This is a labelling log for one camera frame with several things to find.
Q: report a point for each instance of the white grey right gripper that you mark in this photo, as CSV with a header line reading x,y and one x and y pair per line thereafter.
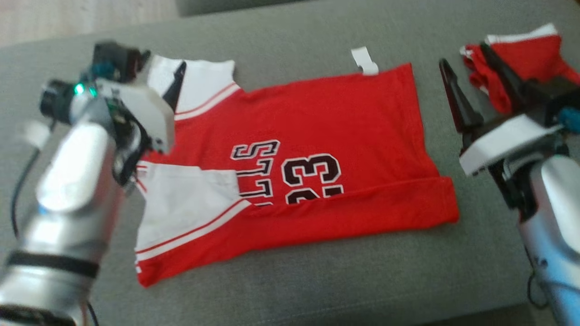
x,y
507,142

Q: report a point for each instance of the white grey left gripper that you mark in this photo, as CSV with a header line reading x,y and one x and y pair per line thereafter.
x,y
145,113

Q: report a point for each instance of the red shorts with white stripe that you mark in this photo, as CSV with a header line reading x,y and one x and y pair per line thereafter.
x,y
530,52

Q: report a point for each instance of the red white basketball jersey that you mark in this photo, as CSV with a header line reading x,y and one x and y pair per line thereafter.
x,y
326,136

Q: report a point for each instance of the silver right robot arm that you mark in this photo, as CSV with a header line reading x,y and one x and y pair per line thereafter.
x,y
557,226

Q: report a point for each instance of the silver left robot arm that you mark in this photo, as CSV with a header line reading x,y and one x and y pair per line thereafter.
x,y
68,217

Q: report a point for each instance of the long grey sofa seat cushion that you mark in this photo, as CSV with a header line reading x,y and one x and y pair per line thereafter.
x,y
235,5

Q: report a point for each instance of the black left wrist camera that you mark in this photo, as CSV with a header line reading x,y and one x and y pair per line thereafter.
x,y
118,59

